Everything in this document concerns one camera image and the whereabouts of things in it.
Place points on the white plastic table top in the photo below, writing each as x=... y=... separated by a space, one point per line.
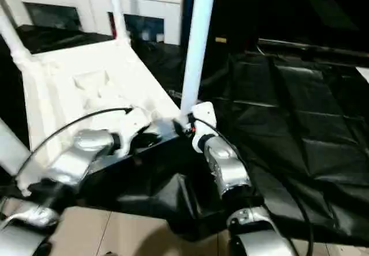
x=86 y=89

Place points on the black plastic mat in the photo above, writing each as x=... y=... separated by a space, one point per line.
x=300 y=123

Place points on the white cabinet with glass doors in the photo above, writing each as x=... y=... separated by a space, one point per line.
x=69 y=5

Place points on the small yellow tag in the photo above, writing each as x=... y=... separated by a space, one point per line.
x=221 y=40

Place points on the black bar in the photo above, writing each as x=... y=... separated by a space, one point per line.
x=311 y=47

